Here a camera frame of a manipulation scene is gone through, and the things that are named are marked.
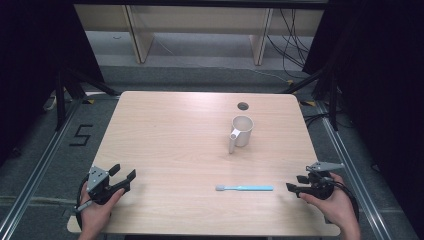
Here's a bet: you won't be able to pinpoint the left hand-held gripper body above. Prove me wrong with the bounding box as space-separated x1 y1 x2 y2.
86 165 125 205

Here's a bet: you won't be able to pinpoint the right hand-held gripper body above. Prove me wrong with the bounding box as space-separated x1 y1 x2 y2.
305 161 346 201

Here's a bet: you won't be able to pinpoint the blue toothbrush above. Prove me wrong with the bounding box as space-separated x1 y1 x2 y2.
215 184 275 193

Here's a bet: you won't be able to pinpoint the white cup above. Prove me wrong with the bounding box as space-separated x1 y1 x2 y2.
228 114 255 155

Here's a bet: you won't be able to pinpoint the person's right hand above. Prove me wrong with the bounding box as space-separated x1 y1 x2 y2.
298 172 360 232

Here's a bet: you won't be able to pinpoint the person's left hand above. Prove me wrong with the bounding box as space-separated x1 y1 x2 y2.
79 187 126 233

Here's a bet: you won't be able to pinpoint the black metal stand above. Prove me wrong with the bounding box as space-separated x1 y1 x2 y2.
281 64 340 132
54 64 122 132

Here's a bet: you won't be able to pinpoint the dark curtain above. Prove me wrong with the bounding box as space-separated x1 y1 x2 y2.
301 0 424 239
0 0 105 168

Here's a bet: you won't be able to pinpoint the light wooden shelf unit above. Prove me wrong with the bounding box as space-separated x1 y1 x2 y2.
73 3 327 67

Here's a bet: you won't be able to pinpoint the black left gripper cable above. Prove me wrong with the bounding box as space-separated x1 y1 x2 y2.
73 175 94 231

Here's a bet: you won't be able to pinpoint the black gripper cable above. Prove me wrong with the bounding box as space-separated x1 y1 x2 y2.
328 178 361 224
73 175 94 231

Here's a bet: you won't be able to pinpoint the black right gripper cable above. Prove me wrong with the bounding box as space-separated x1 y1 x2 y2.
328 178 361 224

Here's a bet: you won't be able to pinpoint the aluminium floor rail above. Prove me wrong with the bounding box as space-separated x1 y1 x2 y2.
0 99 84 240
314 100 396 240

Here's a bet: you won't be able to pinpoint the black hanging cables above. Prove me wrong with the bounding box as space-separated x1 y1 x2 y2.
265 8 313 80

